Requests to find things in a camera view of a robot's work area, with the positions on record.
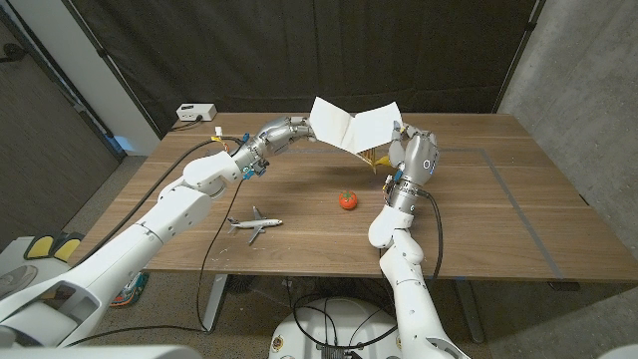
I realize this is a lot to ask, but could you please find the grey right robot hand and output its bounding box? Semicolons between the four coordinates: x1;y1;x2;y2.
383;123;441;213

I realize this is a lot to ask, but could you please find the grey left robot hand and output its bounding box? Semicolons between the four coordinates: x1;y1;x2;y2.
231;116;318;179

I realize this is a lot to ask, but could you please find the white release liner sheet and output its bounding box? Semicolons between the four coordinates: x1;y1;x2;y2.
350;101;404;156

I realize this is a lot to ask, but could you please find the yellow new driver bumper sticker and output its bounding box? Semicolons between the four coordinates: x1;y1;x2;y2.
308;96;379;175

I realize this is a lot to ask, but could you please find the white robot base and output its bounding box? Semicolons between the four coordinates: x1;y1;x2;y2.
267;297;405;359

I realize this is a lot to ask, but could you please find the red toy tomato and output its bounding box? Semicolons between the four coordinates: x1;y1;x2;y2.
337;189;359;211

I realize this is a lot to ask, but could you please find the white toy airplane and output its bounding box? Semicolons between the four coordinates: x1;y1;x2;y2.
226;204;284;245

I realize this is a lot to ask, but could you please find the teal orange plastic toy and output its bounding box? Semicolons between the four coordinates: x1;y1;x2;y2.
110;270;150;307

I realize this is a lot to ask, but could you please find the white power outlet box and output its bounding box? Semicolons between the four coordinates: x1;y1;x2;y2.
175;103;218;123

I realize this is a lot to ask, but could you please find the black backdrop curtain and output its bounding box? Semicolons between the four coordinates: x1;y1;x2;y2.
62;0;547;139

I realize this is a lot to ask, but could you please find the grey table leg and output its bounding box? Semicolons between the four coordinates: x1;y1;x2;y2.
201;273;230;334
453;278;485;344

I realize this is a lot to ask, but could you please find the black backdrop stand pole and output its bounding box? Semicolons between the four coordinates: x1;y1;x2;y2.
491;0;547;115
62;0;164;140

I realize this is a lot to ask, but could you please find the yellow black shoe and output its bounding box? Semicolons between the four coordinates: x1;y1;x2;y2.
52;233;84;263
23;233;56;260

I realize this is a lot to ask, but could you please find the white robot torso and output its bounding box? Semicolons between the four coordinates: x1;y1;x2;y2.
0;344;203;359

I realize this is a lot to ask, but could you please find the grey sneaker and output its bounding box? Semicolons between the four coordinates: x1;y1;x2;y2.
0;263;39;300

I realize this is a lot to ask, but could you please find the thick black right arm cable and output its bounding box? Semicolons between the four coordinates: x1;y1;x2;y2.
291;189;445;350

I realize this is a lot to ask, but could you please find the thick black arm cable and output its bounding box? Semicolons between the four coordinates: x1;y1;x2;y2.
291;189;445;350
72;138;245;268

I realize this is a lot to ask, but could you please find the black power box cable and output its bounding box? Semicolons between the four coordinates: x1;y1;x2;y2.
170;115;204;134

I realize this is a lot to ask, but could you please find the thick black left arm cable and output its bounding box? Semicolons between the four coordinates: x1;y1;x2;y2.
72;138;245;268

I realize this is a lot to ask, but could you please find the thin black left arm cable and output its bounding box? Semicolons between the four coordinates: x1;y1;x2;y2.
64;177;245;348

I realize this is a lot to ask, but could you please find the black door handle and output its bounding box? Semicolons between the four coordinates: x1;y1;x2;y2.
0;43;30;65

